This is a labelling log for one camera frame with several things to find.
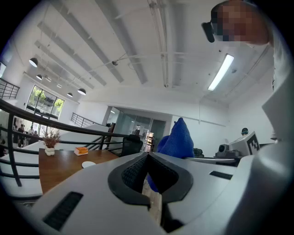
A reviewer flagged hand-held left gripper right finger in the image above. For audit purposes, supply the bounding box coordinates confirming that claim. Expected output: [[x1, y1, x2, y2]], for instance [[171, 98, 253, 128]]
[[148, 152, 238, 234]]

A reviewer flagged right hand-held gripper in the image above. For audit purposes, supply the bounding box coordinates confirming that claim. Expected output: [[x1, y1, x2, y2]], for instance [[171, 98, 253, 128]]
[[215, 131, 261, 159]]

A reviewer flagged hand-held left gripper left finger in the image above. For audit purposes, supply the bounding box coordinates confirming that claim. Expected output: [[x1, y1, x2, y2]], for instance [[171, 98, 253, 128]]
[[27, 152, 165, 235]]

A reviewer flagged blue cloth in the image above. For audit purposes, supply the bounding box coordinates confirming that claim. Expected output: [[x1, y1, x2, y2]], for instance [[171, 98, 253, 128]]
[[147, 117, 195, 193]]

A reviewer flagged orange tissue box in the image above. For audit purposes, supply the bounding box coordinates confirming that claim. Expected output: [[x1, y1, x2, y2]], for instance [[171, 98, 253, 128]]
[[73, 146, 89, 157]]

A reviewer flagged black office chair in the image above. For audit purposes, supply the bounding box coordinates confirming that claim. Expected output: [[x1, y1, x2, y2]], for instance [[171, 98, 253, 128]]
[[119, 134, 143, 158]]

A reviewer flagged ceiling tube light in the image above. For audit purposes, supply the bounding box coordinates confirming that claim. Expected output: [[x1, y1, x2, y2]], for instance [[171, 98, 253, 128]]
[[207, 54, 235, 91]]

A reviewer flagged person's white shirt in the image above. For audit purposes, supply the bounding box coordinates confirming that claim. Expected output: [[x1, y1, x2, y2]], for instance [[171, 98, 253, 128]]
[[261, 29, 294, 143]]

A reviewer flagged dried plant in white vase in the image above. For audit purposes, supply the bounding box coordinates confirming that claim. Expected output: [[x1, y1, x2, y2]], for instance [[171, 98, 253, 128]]
[[42, 128, 62, 157]]

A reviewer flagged black metal railing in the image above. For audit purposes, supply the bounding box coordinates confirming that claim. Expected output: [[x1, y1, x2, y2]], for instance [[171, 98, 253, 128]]
[[0, 78, 21, 100], [70, 112, 102, 128], [0, 98, 144, 188]]

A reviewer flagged glass office partition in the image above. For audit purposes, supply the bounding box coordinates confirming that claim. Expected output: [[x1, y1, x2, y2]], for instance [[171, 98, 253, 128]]
[[107, 106, 167, 153]]

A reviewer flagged large glass window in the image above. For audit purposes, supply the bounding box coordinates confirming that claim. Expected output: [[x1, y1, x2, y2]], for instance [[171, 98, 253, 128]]
[[26, 84, 65, 120]]

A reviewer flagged person's head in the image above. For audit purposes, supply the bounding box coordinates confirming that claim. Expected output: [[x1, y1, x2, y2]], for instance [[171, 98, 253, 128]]
[[211, 0, 271, 45]]

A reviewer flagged group of black pendant lamps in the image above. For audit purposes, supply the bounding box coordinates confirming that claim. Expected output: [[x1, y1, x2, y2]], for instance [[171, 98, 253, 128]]
[[28, 57, 87, 98]]

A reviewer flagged black head camera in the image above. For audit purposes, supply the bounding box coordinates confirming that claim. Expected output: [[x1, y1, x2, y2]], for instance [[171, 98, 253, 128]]
[[201, 21, 216, 44]]

